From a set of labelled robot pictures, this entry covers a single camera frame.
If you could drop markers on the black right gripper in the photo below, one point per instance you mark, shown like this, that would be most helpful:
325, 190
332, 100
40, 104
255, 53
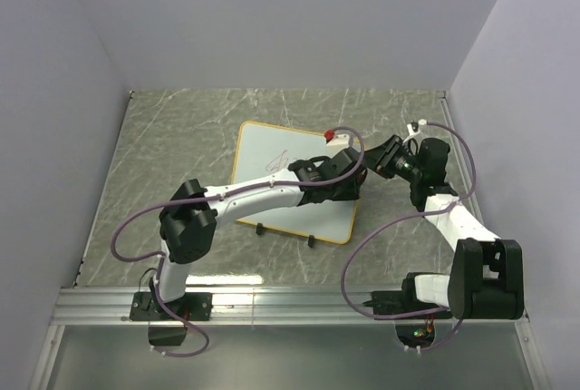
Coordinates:
381, 157

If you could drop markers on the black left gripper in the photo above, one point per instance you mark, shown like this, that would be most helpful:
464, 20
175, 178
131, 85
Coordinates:
352, 192

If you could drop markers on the yellow framed whiteboard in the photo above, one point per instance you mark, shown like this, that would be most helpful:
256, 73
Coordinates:
263, 149

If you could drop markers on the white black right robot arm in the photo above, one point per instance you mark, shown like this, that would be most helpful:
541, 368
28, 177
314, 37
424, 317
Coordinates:
486, 276

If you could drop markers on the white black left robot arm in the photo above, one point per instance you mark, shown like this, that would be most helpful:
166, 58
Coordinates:
189, 224

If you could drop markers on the black left whiteboard foot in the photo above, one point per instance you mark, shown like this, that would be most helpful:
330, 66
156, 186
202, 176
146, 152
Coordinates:
260, 229

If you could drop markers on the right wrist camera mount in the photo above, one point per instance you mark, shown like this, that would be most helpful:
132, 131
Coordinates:
415, 128

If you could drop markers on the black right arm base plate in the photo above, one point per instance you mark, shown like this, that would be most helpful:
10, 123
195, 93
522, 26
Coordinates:
386, 303

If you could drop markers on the aluminium mounting rail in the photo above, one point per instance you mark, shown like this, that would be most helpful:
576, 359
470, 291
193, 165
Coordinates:
231, 306

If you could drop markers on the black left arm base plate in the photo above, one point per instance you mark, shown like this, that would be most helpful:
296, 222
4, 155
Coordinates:
192, 306

